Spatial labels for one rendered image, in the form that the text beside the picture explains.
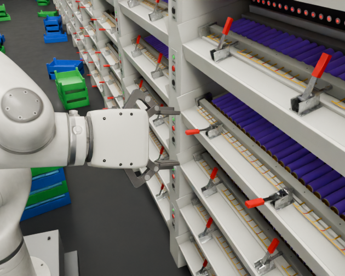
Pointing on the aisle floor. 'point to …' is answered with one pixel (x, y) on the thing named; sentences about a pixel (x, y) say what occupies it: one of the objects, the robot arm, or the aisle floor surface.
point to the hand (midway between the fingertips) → (172, 138)
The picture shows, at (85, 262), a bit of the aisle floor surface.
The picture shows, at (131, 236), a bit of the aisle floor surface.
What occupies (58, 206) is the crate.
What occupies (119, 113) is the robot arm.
